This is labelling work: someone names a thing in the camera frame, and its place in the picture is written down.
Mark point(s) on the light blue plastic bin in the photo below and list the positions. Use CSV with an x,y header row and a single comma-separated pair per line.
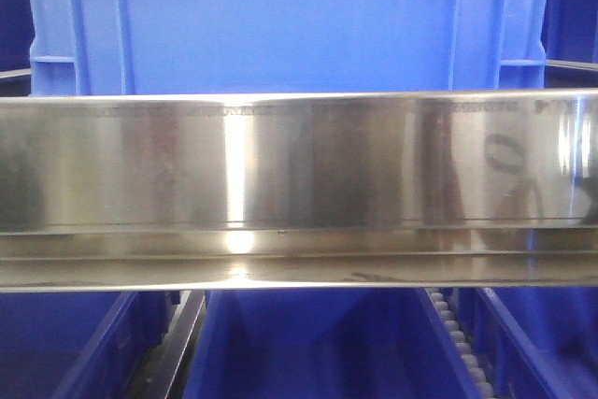
x,y
258,46

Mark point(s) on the lower middle front blue bin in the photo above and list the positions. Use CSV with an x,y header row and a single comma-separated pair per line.
x,y
326,343

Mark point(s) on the white roller track right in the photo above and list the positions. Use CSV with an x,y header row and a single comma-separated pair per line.
x,y
460,342

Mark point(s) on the lower right front blue bin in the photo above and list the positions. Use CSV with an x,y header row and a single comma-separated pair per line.
x,y
533,342

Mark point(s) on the lower left front blue bin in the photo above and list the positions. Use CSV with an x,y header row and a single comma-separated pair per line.
x,y
79,344

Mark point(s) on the upper right dark blue bin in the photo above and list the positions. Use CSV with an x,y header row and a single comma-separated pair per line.
x,y
570,30

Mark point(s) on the dark blue bin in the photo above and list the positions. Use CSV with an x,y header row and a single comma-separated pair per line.
x,y
17,33
570,30

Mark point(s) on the upper left dark blue bin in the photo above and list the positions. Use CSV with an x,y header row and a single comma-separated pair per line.
x,y
17,33

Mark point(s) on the stainless steel shelf front rail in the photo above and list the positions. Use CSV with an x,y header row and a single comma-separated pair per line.
x,y
160,192

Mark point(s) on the dark metal divider rail left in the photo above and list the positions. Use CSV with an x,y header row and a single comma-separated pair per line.
x,y
164,370

